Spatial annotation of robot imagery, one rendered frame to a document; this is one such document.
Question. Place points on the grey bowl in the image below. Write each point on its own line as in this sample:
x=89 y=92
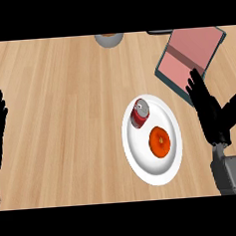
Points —
x=109 y=40

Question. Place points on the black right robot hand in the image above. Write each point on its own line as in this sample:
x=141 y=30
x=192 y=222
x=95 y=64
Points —
x=212 y=116

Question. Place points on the red can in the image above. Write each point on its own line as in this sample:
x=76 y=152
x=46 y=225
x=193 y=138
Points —
x=139 y=113

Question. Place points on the white plate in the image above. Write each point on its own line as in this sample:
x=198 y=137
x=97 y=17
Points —
x=152 y=139

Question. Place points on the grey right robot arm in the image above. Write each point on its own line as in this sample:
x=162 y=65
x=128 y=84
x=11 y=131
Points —
x=231 y=173

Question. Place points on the orange squash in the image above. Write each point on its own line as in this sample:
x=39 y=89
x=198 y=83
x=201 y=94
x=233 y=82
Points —
x=159 y=142

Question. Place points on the dark flat object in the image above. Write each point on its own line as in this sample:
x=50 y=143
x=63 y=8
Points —
x=159 y=31

